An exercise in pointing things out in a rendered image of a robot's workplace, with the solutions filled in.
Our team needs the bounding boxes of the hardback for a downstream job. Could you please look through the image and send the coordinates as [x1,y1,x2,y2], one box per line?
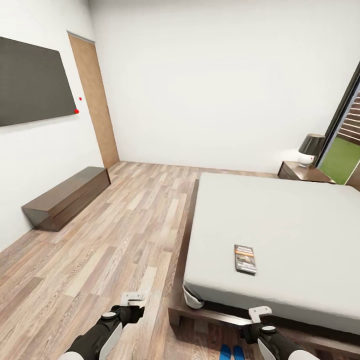
[234,244,257,274]

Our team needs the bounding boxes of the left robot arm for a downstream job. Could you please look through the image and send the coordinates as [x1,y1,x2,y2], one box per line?
[58,292,146,360]

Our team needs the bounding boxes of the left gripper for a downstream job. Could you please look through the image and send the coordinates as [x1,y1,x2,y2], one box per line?
[111,305,145,326]

